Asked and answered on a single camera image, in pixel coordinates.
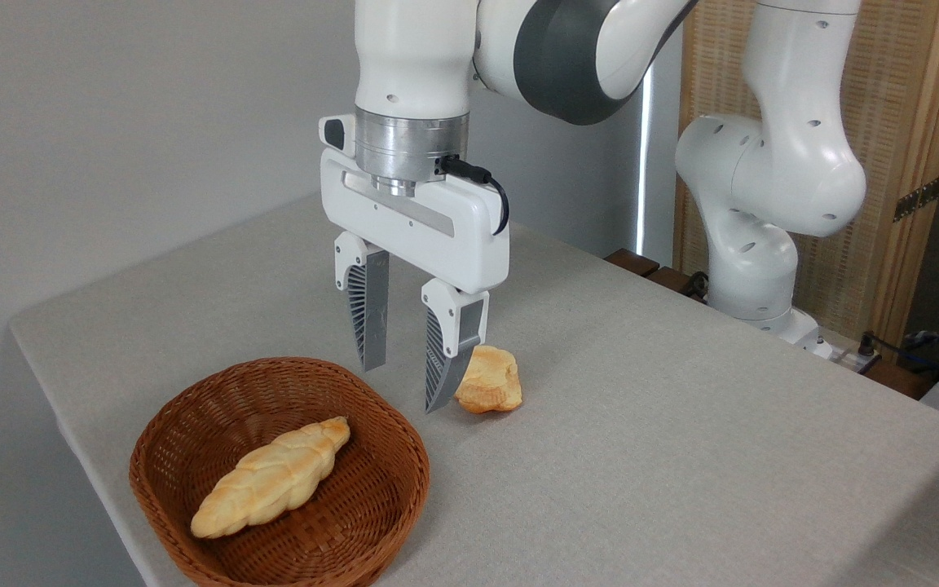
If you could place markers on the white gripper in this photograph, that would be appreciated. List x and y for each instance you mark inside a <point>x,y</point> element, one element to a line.
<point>429,236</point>

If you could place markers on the long braided bread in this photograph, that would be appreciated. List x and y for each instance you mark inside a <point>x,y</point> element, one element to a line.
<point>274,481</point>

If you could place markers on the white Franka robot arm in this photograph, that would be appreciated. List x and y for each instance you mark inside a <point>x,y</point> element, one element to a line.
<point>795,163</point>

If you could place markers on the round flat bread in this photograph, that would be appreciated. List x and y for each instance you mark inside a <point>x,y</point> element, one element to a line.
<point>494,383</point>

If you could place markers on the dark brown wooden block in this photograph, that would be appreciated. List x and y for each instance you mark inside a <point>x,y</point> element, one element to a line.
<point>673,281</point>
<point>631,261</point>

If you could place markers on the brown wicker basket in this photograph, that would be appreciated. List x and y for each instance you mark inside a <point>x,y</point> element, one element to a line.
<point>355,530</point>

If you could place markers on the black power plug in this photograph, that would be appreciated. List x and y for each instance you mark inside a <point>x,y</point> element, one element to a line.
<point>867,346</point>

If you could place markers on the brass screen hinge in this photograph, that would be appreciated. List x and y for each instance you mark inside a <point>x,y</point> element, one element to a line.
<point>918,198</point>

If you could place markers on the wooden rattan folding screen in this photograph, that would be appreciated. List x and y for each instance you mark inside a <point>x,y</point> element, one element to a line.
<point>885,81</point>

